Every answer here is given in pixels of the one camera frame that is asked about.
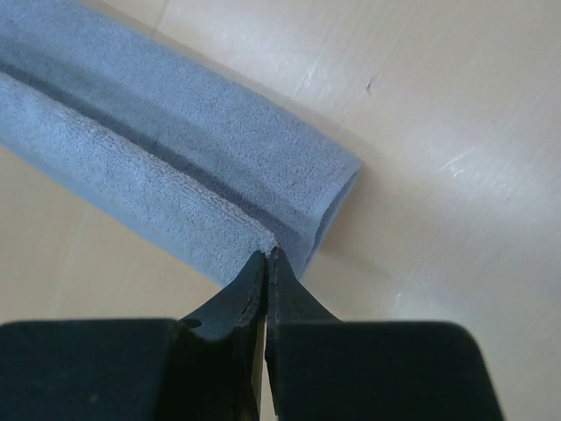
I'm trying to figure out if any light grey cloth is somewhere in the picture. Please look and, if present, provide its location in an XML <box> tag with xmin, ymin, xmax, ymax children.
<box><xmin>1</xmin><ymin>1</ymin><xmax>360</xmax><ymax>285</ymax></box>

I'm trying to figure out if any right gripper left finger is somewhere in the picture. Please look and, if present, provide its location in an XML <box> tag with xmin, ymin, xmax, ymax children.
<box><xmin>1</xmin><ymin>252</ymin><xmax>266</xmax><ymax>420</ymax></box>

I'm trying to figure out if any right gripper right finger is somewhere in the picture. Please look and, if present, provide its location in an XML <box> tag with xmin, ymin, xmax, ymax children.
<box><xmin>265</xmin><ymin>249</ymin><xmax>503</xmax><ymax>420</ymax></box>

